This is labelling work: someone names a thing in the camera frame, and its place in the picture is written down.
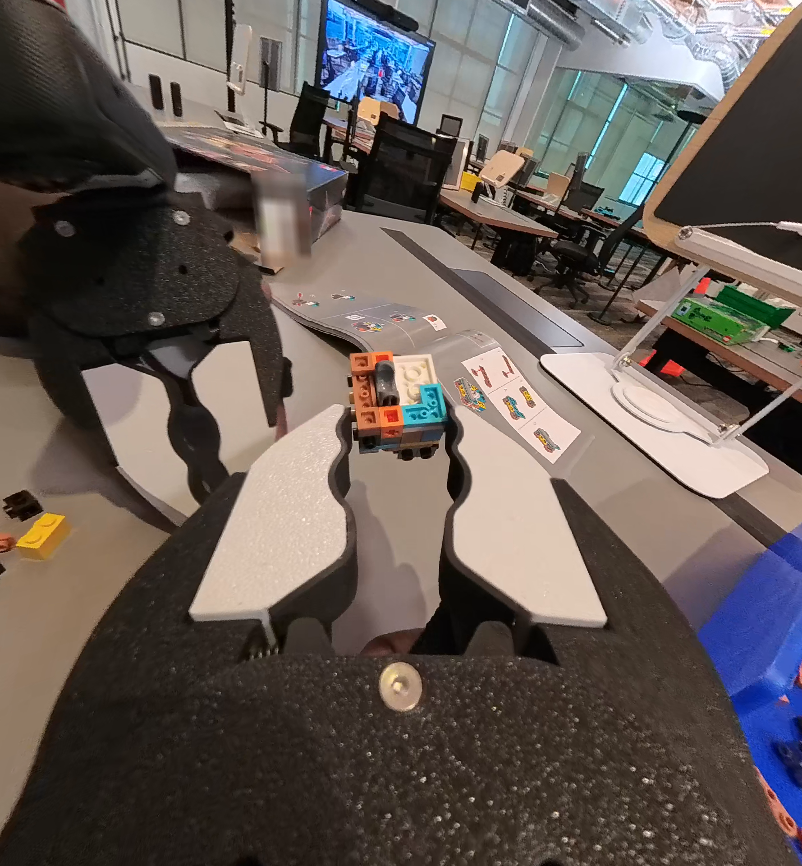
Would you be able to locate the wooden laptop stand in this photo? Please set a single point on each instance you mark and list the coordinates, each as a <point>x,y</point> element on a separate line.
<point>502,169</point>

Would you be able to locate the multicoloured brick model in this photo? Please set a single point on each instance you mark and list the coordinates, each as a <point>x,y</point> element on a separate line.
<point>411,379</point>

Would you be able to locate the yellow brick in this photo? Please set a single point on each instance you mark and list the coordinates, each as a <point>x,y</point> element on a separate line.
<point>42,534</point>

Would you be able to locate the black board with wooden edge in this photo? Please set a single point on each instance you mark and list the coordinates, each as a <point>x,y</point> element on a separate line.
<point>766,135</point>

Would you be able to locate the green box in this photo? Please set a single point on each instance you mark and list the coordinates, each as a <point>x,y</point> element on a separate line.
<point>725,318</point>

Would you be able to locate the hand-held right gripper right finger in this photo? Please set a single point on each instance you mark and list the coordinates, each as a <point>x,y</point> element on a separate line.
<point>516,541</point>

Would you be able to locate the black video bar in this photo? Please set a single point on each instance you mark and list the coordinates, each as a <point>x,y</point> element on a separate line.
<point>387,13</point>

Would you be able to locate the black mesh office chair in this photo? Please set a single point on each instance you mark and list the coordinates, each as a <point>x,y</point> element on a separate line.
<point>401,169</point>

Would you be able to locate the grey instruction booklet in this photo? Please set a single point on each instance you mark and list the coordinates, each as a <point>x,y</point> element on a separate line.
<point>333,316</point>

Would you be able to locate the teal L-shaped brick plate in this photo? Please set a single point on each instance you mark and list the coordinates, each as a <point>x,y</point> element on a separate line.
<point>436,402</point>

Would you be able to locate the dark printed toy box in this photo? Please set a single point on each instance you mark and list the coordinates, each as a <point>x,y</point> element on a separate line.
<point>323,196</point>

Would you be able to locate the white tablet stand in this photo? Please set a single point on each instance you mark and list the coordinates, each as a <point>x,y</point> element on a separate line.
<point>644,406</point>

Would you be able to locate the large wall screen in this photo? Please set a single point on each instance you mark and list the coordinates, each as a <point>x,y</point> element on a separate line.
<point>374,61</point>

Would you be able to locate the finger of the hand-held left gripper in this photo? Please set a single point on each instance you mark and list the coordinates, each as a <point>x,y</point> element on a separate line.
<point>130,433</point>
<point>235,406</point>

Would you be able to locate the wood-edged desk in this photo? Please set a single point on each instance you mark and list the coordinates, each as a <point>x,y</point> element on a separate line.
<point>495,216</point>

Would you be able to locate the grey desk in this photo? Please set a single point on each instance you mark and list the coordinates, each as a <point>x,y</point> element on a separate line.
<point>610,528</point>

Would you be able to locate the blue plastic bin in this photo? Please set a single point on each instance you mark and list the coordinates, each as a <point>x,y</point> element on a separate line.
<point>766,609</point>

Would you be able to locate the black cylinder speaker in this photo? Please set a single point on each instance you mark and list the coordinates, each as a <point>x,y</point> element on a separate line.
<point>155,91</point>
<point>176,99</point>

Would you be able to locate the grey table with wood edge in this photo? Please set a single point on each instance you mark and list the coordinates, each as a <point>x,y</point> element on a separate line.
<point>198,115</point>

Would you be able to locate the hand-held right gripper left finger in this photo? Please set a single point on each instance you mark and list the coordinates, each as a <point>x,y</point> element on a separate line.
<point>286,528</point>

